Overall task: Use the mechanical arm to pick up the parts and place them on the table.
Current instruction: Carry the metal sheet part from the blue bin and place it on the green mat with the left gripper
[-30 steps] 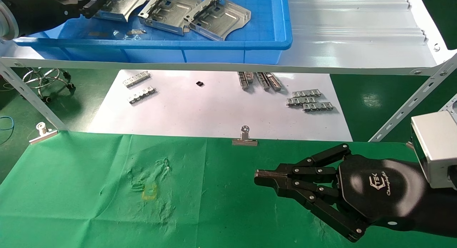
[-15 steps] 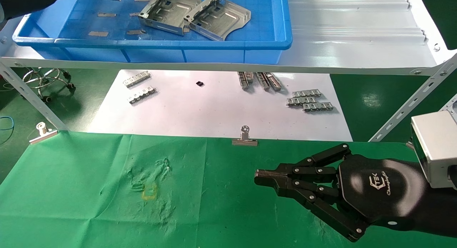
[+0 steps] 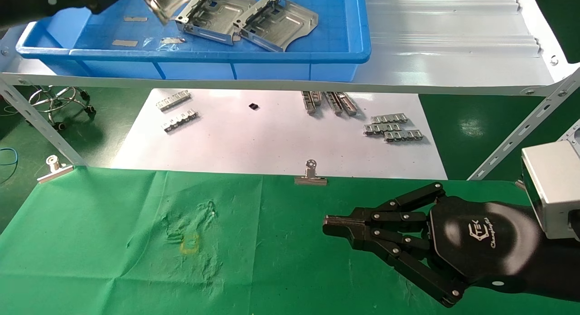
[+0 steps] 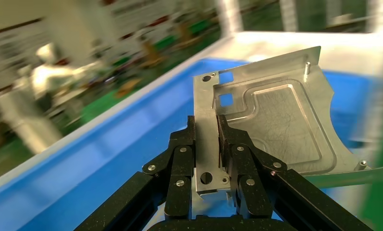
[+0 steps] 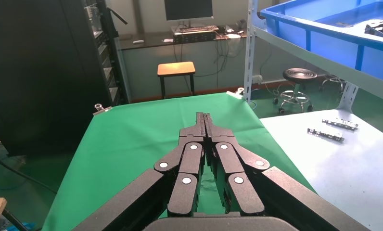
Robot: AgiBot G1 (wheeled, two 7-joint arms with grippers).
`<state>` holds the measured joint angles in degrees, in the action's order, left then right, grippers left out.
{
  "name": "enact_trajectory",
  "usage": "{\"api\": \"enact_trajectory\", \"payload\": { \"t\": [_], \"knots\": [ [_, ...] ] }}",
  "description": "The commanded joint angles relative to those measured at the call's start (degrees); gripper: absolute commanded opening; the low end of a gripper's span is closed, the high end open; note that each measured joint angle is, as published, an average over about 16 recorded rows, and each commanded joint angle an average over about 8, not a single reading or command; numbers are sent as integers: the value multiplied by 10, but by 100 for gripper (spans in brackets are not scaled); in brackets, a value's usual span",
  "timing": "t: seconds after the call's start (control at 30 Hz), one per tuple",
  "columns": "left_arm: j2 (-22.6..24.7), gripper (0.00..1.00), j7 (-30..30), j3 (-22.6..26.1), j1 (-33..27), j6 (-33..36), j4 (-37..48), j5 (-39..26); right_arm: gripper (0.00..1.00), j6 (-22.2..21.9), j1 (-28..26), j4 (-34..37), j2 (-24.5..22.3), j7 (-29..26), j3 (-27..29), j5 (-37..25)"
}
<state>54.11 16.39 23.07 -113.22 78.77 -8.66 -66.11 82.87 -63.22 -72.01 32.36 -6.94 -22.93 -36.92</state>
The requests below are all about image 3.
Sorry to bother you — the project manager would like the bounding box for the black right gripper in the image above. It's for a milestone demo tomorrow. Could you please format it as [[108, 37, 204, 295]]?
[[323, 183, 580, 308]]

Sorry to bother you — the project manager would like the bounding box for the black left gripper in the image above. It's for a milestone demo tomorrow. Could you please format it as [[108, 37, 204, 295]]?
[[0, 0, 136, 28]]

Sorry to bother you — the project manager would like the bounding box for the silver sheet metal bracket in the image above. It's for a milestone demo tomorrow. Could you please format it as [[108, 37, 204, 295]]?
[[138, 0, 213, 25], [174, 0, 256, 46], [233, 0, 319, 53]]

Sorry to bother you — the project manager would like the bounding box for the blue plastic parts bin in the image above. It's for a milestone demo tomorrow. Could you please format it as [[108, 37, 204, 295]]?
[[16, 0, 372, 82]]

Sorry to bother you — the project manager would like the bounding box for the silver binder clip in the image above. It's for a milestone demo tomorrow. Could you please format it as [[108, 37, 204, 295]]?
[[294, 159, 328, 186], [37, 155, 74, 184]]

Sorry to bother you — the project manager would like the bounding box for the chrome stool base with casters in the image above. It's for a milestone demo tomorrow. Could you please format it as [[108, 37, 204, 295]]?
[[28, 86, 97, 131]]

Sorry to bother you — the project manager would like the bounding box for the green table cloth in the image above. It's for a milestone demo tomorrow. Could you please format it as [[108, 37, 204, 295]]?
[[0, 165, 580, 315]]

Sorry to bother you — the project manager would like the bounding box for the white metal shelf rack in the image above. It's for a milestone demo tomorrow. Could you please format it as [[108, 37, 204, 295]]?
[[0, 0, 580, 182]]

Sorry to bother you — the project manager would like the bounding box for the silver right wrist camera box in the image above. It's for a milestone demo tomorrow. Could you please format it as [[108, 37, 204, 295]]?
[[521, 140, 580, 241]]

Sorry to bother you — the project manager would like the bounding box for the thin blue cable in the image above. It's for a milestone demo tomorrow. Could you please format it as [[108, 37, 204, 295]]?
[[0, 147, 19, 185]]

